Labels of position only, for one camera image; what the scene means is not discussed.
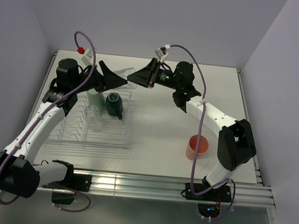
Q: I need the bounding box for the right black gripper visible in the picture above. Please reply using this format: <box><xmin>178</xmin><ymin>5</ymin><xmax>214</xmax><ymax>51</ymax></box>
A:
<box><xmin>127</xmin><ymin>55</ymin><xmax>183</xmax><ymax>92</ymax></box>

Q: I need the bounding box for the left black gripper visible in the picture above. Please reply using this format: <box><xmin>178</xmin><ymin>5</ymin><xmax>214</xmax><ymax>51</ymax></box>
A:
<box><xmin>70</xmin><ymin>57</ymin><xmax>128</xmax><ymax>99</ymax></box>

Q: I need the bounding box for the large clear glass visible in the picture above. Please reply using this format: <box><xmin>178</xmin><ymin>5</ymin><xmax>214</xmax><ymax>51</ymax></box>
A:
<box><xmin>114</xmin><ymin>68</ymin><xmax>137</xmax><ymax>90</ymax></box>
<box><xmin>84</xmin><ymin>105</ymin><xmax>104</xmax><ymax>131</ymax></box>

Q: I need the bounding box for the light green plastic cup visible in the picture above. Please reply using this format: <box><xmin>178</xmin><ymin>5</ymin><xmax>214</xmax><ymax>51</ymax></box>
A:
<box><xmin>86</xmin><ymin>89</ymin><xmax>106</xmax><ymax>111</ymax></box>

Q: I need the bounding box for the dark green ceramic mug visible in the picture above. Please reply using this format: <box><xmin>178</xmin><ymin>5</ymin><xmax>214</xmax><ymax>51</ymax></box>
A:
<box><xmin>105</xmin><ymin>92</ymin><xmax>123</xmax><ymax>120</ymax></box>

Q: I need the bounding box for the orange plastic cup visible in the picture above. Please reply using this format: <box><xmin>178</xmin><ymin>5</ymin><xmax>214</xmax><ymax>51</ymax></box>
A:
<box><xmin>185</xmin><ymin>135</ymin><xmax>209</xmax><ymax>160</ymax></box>

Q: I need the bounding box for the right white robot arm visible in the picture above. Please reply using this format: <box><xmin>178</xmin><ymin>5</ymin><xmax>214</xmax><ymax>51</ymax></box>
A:
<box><xmin>127</xmin><ymin>58</ymin><xmax>257</xmax><ymax>200</ymax></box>

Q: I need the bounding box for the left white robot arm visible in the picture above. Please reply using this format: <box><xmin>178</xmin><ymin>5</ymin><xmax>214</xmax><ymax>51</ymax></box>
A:
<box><xmin>0</xmin><ymin>58</ymin><xmax>127</xmax><ymax>198</ymax></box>

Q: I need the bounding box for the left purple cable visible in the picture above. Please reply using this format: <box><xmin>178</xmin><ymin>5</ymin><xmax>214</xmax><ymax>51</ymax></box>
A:
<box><xmin>0</xmin><ymin>23</ymin><xmax>112</xmax><ymax>215</ymax></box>

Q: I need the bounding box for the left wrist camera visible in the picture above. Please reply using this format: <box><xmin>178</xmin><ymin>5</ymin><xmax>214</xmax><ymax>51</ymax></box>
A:
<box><xmin>77</xmin><ymin>47</ymin><xmax>94</xmax><ymax>66</ymax></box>

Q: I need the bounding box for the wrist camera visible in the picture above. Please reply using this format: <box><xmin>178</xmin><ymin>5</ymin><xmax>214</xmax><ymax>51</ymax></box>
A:
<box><xmin>155</xmin><ymin>44</ymin><xmax>171</xmax><ymax>63</ymax></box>
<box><xmin>77</xmin><ymin>47</ymin><xmax>94</xmax><ymax>66</ymax></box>

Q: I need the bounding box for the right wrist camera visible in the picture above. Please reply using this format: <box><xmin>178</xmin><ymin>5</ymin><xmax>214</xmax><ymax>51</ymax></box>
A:
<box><xmin>155</xmin><ymin>44</ymin><xmax>171</xmax><ymax>63</ymax></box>

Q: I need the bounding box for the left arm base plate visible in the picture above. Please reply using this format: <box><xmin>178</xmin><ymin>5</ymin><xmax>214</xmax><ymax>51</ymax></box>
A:
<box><xmin>54</xmin><ymin>174</ymin><xmax>92</xmax><ymax>192</ymax></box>

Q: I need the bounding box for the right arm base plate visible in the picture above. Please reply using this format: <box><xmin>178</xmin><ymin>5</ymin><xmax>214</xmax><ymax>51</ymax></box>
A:
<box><xmin>181</xmin><ymin>182</ymin><xmax>232</xmax><ymax>203</ymax></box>

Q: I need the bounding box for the aluminium mounting rail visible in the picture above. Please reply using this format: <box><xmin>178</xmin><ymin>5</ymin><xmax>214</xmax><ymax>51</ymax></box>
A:
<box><xmin>75</xmin><ymin>169</ymin><xmax>275</xmax><ymax>208</ymax></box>

